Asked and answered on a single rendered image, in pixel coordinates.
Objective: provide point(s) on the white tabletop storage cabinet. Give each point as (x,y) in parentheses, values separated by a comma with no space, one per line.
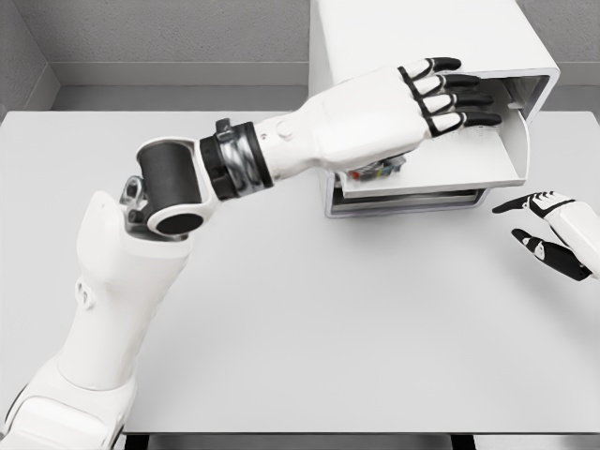
(436,42)

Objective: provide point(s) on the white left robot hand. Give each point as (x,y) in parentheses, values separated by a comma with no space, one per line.
(370,112)

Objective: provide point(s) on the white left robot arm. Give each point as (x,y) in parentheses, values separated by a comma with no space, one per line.
(112,276)

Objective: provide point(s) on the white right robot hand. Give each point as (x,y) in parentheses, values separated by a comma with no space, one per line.
(569,220)

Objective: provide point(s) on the white cabinet drawer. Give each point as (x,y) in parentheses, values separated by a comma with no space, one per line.
(450,159)

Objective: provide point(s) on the small multicoloured load switch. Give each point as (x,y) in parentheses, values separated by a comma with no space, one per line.
(379,169)

